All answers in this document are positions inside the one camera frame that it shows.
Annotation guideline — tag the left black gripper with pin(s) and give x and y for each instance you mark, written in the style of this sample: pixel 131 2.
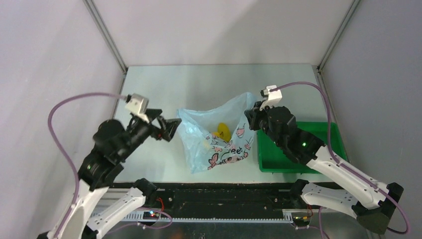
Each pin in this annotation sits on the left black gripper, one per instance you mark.
pixel 170 126

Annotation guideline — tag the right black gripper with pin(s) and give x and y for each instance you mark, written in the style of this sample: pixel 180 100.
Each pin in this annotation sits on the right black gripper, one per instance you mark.
pixel 254 114

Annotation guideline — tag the light blue plastic bag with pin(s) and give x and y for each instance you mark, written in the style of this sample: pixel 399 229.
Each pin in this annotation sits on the light blue plastic bag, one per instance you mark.
pixel 204 153

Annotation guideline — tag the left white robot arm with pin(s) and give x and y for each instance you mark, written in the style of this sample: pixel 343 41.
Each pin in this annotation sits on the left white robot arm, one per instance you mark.
pixel 113 144

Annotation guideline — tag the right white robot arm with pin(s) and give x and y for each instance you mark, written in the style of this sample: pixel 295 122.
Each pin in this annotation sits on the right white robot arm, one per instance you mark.
pixel 370 202

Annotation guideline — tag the green plastic tray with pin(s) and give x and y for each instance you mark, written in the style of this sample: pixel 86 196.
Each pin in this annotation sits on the green plastic tray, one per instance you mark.
pixel 272 160

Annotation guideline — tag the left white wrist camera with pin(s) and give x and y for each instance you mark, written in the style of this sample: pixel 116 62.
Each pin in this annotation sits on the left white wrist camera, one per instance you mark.
pixel 137 105

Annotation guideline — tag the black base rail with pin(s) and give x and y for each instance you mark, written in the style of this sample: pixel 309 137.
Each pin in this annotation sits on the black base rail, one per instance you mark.
pixel 224 200

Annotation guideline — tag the right aluminium frame post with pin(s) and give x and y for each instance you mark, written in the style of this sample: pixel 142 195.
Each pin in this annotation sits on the right aluminium frame post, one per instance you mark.
pixel 338 34

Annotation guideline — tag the aluminium frame post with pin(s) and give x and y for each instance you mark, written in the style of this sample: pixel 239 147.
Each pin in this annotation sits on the aluminium frame post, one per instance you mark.
pixel 338 34
pixel 105 33

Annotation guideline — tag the left aluminium frame post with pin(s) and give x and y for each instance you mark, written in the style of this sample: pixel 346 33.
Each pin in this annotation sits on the left aluminium frame post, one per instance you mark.
pixel 105 33

